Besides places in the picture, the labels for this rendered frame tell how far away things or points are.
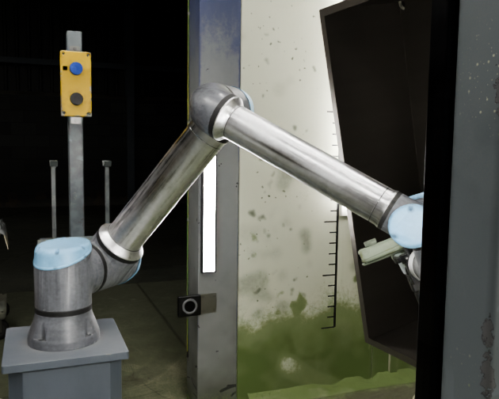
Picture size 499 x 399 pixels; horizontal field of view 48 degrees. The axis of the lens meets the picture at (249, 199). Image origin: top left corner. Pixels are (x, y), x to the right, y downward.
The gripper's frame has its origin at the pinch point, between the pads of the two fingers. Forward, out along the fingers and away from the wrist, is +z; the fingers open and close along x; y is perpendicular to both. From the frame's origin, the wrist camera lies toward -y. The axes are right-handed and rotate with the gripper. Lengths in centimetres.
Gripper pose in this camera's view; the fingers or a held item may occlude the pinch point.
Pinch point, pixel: (403, 252)
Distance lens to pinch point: 167.0
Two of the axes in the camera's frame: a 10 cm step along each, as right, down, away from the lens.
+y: 3.9, 9.2, -0.6
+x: 9.2, -3.9, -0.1
